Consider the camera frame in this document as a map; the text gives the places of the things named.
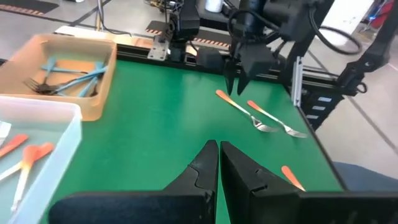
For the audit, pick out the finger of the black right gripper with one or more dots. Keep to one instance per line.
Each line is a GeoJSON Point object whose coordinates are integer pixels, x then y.
{"type": "Point", "coordinates": [230, 74]}
{"type": "Point", "coordinates": [255, 60]}

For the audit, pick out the white box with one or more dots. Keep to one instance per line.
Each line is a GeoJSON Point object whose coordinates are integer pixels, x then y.
{"type": "Point", "coordinates": [348, 15]}

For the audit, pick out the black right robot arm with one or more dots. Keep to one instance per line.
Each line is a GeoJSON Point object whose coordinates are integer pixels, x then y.
{"type": "Point", "coordinates": [186, 18]}

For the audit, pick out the black striped floor mat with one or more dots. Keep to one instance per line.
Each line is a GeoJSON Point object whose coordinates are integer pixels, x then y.
{"type": "Point", "coordinates": [211, 41]}
{"type": "Point", "coordinates": [25, 6]}

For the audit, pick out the black frame strut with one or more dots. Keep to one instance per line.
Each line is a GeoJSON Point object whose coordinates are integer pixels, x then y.
{"type": "Point", "coordinates": [373, 56]}

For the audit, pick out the orange plastic bin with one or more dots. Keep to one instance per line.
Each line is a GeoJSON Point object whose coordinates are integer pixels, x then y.
{"type": "Point", "coordinates": [93, 105]}

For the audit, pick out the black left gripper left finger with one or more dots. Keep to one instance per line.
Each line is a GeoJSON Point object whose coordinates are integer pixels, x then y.
{"type": "Point", "coordinates": [155, 208]}

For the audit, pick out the green table mat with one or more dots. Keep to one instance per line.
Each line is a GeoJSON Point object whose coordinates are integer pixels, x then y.
{"type": "Point", "coordinates": [155, 124]}

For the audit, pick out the silver metal bracket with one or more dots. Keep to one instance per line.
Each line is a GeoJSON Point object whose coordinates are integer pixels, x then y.
{"type": "Point", "coordinates": [297, 81]}

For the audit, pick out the clear plastic bin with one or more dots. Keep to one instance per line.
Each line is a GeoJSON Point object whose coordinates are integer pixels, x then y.
{"type": "Point", "coordinates": [62, 149]}

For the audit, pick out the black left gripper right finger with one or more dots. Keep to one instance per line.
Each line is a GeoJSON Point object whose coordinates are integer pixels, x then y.
{"type": "Point", "coordinates": [280, 208]}

